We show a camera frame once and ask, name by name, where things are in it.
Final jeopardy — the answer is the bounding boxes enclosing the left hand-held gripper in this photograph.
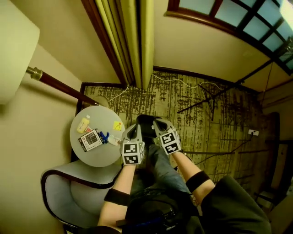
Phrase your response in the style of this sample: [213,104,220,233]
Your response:
[119,124,146,166]

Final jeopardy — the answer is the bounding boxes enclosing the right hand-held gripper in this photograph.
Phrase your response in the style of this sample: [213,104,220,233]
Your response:
[152,118,182,156]

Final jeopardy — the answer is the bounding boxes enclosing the black waste bin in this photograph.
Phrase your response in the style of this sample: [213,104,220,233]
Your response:
[136,114,165,139]

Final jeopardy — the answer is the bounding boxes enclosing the white wrapper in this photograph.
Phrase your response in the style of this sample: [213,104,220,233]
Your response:
[107,135,121,146]

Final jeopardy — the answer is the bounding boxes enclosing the person's left forearm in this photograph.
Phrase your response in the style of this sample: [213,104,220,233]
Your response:
[97,164,136,233]

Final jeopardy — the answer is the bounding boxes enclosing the person's right forearm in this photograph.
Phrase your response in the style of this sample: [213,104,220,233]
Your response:
[171,152,216,206]

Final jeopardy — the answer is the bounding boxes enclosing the blue plastic toy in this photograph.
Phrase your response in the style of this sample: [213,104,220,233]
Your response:
[98,131,110,144]

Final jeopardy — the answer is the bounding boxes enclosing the person's legs in jeans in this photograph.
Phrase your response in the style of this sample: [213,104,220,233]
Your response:
[130,144,190,195]

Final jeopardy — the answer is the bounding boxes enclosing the round white side table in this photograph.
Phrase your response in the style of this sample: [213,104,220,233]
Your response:
[70,105,126,167]

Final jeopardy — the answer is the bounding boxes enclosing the calculator retail box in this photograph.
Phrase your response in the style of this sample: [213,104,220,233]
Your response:
[77,129,103,153]

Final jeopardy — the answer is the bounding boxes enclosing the yellow drink bottle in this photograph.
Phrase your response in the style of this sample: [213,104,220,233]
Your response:
[76,115,91,133]

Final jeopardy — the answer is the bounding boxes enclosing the black light stand tripod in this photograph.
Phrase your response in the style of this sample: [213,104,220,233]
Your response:
[176,37,293,121]

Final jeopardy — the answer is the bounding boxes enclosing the yellow-green curtain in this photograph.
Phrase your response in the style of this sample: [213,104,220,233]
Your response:
[94,0,155,90]

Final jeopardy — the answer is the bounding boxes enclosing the floor lamp with cream shade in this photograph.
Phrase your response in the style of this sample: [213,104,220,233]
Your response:
[0,0,110,111]

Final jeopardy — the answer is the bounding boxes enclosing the person's black top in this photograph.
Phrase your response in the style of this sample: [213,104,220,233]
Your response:
[80,175,272,234]

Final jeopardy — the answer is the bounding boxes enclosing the dark wooden cabinet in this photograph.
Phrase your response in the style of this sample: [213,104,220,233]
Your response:
[256,112,293,206]

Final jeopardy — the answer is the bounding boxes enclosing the wooden-framed grid window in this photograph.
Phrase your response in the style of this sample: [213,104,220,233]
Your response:
[164,0,293,76]

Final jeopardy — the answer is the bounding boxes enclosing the white floor cable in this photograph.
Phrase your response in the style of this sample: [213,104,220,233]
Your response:
[107,73,220,102]

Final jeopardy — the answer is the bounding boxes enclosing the black power cable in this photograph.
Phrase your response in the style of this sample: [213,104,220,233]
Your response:
[183,132,255,165]

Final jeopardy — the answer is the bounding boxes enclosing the grey armchair with dark frame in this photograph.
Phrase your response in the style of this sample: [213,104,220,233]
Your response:
[41,160,124,229]

